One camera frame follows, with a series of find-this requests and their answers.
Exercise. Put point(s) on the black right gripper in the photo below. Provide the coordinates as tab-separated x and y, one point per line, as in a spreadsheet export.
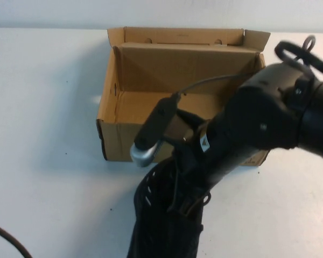
220	150

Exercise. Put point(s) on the black knit sneaker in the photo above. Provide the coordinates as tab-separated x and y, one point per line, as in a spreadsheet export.
150	228

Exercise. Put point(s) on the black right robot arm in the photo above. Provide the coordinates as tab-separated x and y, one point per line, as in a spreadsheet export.
272	113

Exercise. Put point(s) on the brown cardboard shoe box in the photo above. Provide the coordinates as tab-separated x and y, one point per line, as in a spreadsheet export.
140	67

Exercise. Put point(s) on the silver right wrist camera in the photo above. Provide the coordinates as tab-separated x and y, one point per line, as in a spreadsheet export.
144	157

